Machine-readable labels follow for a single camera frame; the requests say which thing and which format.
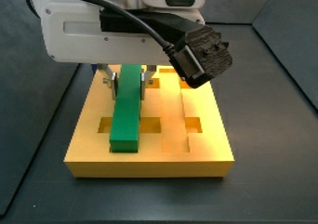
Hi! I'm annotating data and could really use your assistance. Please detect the yellow slotted board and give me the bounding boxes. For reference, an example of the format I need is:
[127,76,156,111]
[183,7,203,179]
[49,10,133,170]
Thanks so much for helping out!
[64,66,235,178]

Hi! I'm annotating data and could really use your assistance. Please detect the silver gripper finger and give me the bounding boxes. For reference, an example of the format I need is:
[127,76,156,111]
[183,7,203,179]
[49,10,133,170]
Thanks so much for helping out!
[140,65,156,99]
[97,64,117,99]

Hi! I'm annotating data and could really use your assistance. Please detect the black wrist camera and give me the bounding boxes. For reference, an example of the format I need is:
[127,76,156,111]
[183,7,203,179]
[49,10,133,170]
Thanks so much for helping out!
[97,9,234,89]

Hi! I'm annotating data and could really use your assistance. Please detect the black camera cable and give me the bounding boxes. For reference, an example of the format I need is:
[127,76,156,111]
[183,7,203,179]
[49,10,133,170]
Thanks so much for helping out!
[24,0,184,59]

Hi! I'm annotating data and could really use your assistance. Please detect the green rectangular bar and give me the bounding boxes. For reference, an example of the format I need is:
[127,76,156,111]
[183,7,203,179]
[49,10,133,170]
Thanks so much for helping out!
[109,65,141,152]

